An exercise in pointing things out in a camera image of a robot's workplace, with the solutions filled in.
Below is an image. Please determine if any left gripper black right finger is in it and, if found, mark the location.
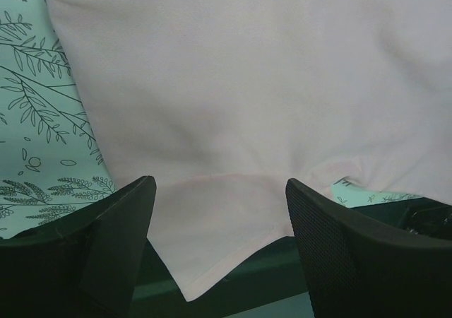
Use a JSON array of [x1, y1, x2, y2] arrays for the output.
[[285, 179, 451, 317]]

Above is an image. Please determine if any pink t-shirt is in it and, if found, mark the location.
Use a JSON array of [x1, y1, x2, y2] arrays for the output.
[[46, 0, 451, 301]]

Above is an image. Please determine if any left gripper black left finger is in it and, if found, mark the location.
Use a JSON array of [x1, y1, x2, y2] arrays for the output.
[[1, 176, 156, 317]]

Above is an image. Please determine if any aluminium frame rail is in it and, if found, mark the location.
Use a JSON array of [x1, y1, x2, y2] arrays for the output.
[[130, 194, 452, 318]]

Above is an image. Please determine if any floral table mat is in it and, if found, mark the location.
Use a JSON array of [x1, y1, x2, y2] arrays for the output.
[[1, 0, 116, 239]]

